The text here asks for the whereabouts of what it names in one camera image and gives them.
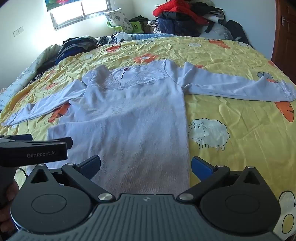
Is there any window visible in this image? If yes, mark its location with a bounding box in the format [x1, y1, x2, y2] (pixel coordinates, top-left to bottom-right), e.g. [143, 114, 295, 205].
[50, 0, 114, 31]

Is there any brown wooden door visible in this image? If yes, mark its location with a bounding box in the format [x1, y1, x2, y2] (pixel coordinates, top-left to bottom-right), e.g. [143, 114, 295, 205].
[270, 0, 296, 68]

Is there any red puffer jacket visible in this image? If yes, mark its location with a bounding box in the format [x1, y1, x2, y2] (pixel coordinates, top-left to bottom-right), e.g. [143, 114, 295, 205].
[153, 0, 210, 25]

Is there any green plastic chair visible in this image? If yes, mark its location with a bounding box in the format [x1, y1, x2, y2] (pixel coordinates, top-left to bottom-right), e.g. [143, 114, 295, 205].
[106, 20, 143, 33]

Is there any person's left hand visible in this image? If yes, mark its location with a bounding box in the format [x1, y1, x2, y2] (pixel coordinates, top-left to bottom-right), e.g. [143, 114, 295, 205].
[0, 179, 21, 239]

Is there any floral pillow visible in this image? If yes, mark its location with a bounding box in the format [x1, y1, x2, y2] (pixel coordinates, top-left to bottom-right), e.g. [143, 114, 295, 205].
[103, 8, 134, 33]

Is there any black backpack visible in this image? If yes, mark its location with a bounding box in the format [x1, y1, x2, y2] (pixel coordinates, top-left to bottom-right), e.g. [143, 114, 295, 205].
[225, 20, 249, 45]

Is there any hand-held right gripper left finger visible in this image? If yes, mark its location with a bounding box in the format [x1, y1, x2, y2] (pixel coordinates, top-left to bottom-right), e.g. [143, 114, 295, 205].
[20, 155, 116, 203]

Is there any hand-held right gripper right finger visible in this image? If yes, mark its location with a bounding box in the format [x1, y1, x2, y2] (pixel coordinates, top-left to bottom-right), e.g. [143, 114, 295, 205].
[177, 156, 273, 203]

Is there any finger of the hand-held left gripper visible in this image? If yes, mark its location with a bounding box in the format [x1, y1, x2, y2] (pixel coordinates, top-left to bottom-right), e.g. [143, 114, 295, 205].
[0, 134, 33, 143]
[47, 137, 74, 149]

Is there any dark cloth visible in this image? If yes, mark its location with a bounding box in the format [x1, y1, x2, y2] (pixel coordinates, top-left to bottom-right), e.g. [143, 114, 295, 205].
[128, 15, 149, 24]

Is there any white plastic bag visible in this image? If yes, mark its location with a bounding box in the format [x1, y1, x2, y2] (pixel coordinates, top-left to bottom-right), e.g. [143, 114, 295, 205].
[113, 32, 129, 41]

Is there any blue knitted blanket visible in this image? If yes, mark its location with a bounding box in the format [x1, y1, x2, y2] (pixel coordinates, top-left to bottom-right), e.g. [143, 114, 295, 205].
[99, 32, 179, 42]

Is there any lavender long-sleeve shirt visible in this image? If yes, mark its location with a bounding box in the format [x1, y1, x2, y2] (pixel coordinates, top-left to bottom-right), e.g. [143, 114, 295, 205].
[1, 59, 296, 195]

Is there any wall poster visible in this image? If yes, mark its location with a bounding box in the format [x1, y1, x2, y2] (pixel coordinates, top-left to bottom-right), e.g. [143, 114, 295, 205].
[45, 0, 73, 11]

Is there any black clothing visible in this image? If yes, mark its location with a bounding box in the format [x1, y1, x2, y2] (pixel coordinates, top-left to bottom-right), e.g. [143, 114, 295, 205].
[191, 0, 226, 24]

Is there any yellow printed bed sheet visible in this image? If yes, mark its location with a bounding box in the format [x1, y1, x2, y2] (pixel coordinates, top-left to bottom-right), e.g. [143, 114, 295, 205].
[0, 35, 296, 241]

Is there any checkered cloth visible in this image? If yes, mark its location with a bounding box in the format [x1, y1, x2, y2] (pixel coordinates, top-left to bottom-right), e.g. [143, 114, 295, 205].
[147, 20, 160, 34]

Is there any light patterned quilt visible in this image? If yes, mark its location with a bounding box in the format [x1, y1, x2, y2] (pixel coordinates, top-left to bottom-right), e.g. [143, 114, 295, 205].
[0, 45, 63, 110]

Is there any stack of folded dark clothes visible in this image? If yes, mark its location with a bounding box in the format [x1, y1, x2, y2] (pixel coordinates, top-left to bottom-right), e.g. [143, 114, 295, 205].
[55, 36, 100, 65]

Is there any navy jacket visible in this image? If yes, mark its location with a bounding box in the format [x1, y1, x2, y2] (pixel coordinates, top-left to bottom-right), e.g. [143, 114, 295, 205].
[157, 17, 200, 37]

